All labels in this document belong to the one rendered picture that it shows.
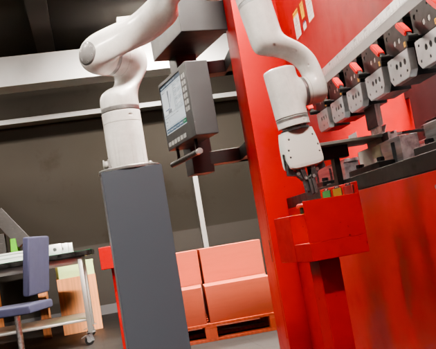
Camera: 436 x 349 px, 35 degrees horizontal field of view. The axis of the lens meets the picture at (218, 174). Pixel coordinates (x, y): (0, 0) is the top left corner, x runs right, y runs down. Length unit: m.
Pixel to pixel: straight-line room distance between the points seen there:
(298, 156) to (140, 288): 0.63
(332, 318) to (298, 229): 0.24
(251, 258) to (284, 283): 2.41
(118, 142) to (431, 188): 0.93
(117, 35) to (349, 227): 0.89
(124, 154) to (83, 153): 7.09
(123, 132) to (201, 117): 1.20
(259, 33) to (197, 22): 1.62
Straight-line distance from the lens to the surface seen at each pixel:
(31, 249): 5.55
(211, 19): 3.44
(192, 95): 3.26
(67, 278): 7.41
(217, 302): 5.17
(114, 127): 2.10
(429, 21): 1.87
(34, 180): 9.14
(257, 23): 1.81
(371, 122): 2.40
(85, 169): 9.13
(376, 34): 2.19
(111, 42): 2.10
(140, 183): 2.04
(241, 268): 5.53
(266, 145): 3.16
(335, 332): 1.81
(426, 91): 3.17
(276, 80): 1.75
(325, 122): 2.76
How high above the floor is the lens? 0.76
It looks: 5 degrees up
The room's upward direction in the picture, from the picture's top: 9 degrees counter-clockwise
